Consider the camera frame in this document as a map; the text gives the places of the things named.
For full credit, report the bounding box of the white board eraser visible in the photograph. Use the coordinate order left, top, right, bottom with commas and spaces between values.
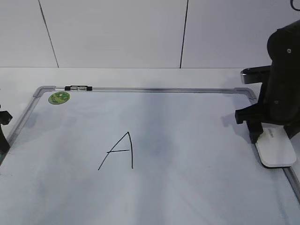
255, 124, 297, 168

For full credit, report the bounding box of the white board with grey frame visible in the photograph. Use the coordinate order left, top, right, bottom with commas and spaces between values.
0, 87, 300, 225

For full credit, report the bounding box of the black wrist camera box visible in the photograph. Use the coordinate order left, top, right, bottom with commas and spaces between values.
240, 66, 271, 84

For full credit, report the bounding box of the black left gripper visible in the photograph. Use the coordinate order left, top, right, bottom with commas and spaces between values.
0, 110, 13, 154

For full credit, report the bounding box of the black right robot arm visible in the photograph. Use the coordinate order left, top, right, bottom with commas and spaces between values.
235, 21, 300, 143

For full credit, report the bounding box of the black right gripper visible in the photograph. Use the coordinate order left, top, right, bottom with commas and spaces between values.
235, 104, 300, 143

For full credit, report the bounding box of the round green sticker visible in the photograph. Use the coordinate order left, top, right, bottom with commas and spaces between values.
48, 91, 70, 105

